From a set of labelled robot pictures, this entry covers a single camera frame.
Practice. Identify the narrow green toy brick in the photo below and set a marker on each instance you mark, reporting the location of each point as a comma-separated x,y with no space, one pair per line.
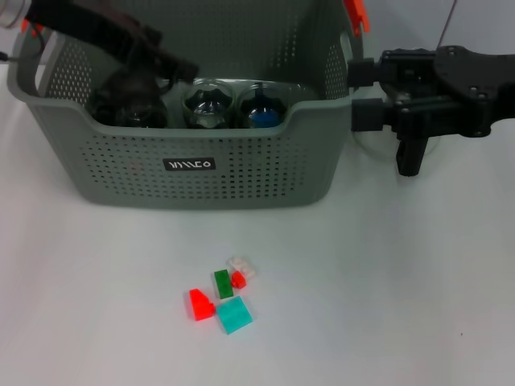
223,284

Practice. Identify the grey perforated storage bin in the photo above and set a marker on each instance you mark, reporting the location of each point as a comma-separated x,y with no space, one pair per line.
241,177

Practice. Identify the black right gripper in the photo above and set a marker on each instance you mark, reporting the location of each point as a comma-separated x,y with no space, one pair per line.
487,84

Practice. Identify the black clay teapot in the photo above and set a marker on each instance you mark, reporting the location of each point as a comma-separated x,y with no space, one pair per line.
124,90

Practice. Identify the glass jar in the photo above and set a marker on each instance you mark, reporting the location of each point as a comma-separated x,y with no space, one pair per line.
207,108

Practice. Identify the teal toy brick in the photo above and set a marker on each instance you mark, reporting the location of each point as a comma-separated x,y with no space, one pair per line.
233,315

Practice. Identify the blue toy brick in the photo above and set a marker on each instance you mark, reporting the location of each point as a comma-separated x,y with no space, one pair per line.
265,119

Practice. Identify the tiny red toy brick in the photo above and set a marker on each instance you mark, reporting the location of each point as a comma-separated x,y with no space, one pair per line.
238,280

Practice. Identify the orange-red sloped toy brick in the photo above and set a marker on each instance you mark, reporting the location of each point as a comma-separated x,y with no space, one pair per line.
200,307

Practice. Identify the glass teacup black sleeve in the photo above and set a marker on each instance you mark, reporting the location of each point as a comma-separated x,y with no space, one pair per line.
281,104
141,116

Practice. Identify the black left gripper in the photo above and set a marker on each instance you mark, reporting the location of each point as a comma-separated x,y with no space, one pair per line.
100,28

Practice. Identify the opaque white toy brick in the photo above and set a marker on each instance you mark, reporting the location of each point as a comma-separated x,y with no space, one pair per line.
241,265

